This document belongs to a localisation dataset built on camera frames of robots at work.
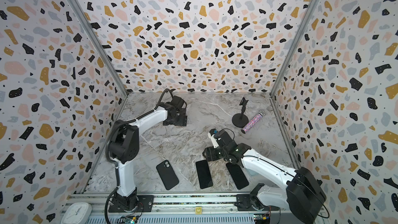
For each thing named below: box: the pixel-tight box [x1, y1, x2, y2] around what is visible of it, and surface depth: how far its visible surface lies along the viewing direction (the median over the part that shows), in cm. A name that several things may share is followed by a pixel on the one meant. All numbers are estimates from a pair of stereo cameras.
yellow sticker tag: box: [195, 206, 203, 215], surface depth 73 cm
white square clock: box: [60, 202, 93, 224], surface depth 69 cm
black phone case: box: [155, 159, 180, 191], surface depth 84 cm
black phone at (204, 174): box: [195, 159, 213, 189], surface depth 83 cm
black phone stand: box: [231, 96, 249, 129], surface depth 106 cm
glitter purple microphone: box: [240, 109, 266, 134], surface depth 105 cm
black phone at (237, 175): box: [225, 162, 250, 190], surface depth 84 cm
